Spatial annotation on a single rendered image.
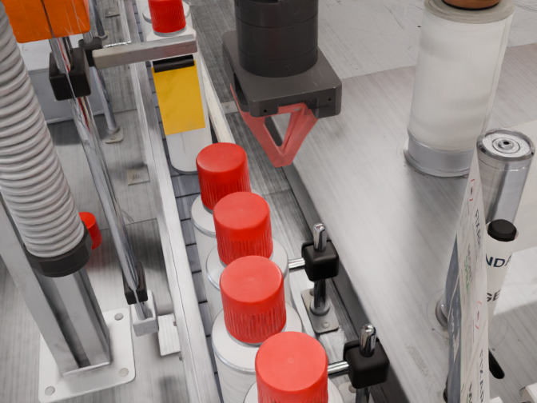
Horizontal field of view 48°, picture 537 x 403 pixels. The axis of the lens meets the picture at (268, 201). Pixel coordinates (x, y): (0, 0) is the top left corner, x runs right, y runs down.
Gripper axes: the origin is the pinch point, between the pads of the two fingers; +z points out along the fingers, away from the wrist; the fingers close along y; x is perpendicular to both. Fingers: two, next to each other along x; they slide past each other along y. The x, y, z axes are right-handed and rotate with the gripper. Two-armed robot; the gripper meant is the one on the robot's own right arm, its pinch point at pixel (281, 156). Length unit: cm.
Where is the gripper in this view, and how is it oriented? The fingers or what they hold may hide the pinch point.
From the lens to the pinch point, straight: 49.8
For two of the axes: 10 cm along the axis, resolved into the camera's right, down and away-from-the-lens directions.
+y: -2.4, -6.5, 7.2
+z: 0.4, 7.4, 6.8
